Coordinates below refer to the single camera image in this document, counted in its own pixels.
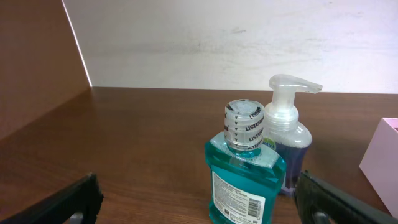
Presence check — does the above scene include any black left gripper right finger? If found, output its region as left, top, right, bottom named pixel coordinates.
left=294, top=171, right=397, bottom=224

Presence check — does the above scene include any white cardboard box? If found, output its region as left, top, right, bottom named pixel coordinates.
left=359, top=118, right=397, bottom=218

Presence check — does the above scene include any blue Listerine mouthwash bottle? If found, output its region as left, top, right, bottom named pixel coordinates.
left=205, top=99, right=287, bottom=223

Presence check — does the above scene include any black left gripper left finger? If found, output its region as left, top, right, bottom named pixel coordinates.
left=1, top=173, right=104, bottom=224

